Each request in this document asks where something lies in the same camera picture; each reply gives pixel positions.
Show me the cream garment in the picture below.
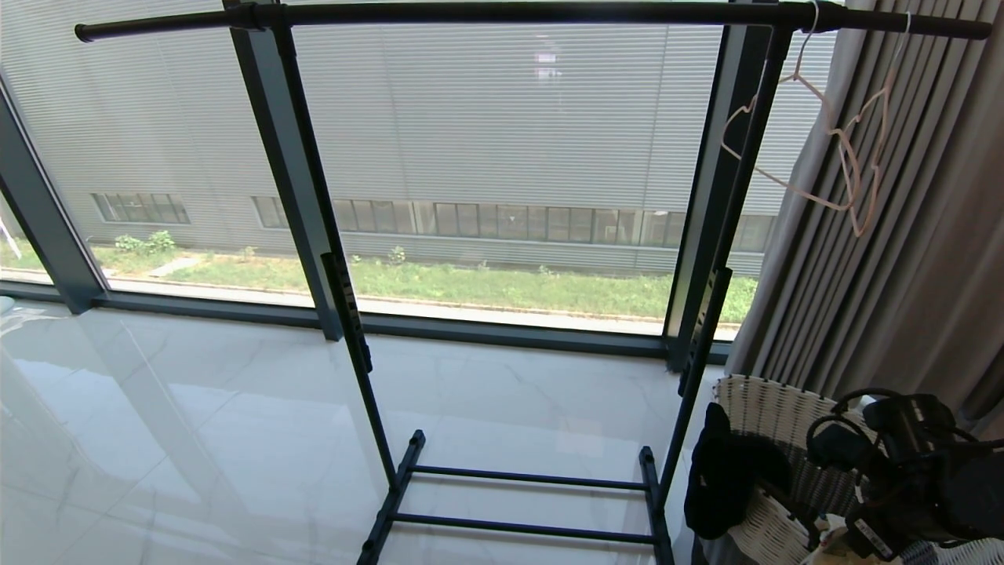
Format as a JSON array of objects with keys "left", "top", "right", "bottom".
[{"left": 803, "top": 518, "right": 870, "bottom": 565}]

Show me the pale striped garment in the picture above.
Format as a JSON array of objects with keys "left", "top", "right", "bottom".
[{"left": 896, "top": 538, "right": 1004, "bottom": 565}]

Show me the brown curtain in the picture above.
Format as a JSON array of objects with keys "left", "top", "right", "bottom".
[{"left": 725, "top": 0, "right": 1004, "bottom": 442}]

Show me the window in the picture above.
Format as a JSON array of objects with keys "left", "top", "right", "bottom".
[{"left": 0, "top": 0, "right": 842, "bottom": 368}]

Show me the black garment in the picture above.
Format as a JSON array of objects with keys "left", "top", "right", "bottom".
[{"left": 683, "top": 402, "right": 794, "bottom": 541}]

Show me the black cable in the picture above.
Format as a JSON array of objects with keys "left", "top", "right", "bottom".
[{"left": 830, "top": 388, "right": 904, "bottom": 417}]

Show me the white laundry basket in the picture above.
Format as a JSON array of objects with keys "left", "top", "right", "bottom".
[{"left": 700, "top": 374, "right": 1004, "bottom": 565}]

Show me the pink clothes hanger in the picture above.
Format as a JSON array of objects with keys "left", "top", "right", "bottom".
[
  {"left": 720, "top": 0, "right": 862, "bottom": 213},
  {"left": 830, "top": 9, "right": 915, "bottom": 239}
]

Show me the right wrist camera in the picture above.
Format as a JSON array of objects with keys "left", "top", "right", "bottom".
[{"left": 806, "top": 422, "right": 873, "bottom": 473}]

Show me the black clothes rack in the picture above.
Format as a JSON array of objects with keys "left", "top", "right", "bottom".
[{"left": 75, "top": 0, "right": 993, "bottom": 565}]

